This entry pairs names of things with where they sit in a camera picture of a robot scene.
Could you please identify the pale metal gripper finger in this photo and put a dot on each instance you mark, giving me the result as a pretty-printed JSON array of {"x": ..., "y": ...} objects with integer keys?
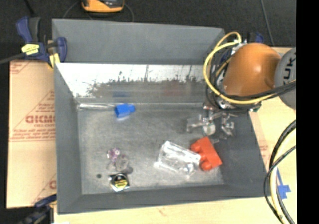
[
  {"x": 228, "y": 124},
  {"x": 197, "y": 121}
]

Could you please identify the red toy brick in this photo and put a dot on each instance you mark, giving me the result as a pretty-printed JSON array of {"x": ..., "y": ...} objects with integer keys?
[{"x": 207, "y": 152}]

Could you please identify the clear plastic box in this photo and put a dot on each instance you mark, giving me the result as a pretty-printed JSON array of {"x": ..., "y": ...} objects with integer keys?
[{"x": 178, "y": 158}]

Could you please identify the grey metal bin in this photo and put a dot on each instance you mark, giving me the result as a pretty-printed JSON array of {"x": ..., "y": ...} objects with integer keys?
[{"x": 149, "y": 128}]

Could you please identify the clear tube with blue cap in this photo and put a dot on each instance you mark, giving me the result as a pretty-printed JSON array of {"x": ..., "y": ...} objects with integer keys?
[{"x": 124, "y": 110}]

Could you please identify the purple and grey small toy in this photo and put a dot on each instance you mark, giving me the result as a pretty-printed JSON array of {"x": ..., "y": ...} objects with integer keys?
[{"x": 119, "y": 159}]

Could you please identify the black and yellow tape measure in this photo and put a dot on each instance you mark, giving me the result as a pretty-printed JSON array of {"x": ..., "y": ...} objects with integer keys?
[{"x": 119, "y": 182}]

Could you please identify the brown cardboard board red print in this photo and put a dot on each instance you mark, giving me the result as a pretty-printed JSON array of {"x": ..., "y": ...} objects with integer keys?
[{"x": 30, "y": 118}]

